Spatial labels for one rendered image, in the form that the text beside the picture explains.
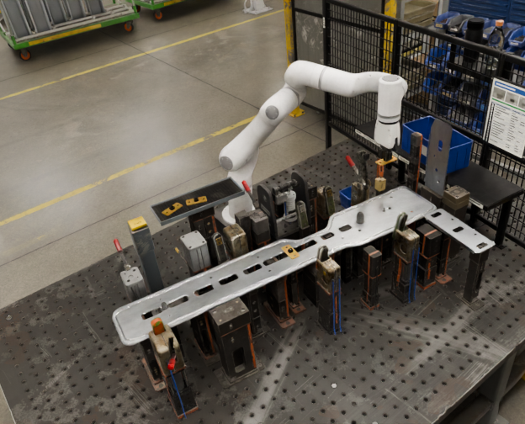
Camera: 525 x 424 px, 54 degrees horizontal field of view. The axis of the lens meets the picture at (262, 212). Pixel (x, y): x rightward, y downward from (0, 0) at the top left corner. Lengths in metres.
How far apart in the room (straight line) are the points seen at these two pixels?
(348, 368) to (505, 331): 0.63
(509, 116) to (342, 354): 1.18
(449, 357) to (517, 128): 0.96
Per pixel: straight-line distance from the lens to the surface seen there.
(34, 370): 2.34
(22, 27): 8.56
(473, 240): 2.16
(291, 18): 5.02
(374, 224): 2.18
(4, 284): 4.02
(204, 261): 2.03
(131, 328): 1.89
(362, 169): 2.27
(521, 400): 2.96
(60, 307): 2.56
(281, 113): 2.10
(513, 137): 2.40
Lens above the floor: 2.34
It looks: 36 degrees down
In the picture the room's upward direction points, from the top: 7 degrees counter-clockwise
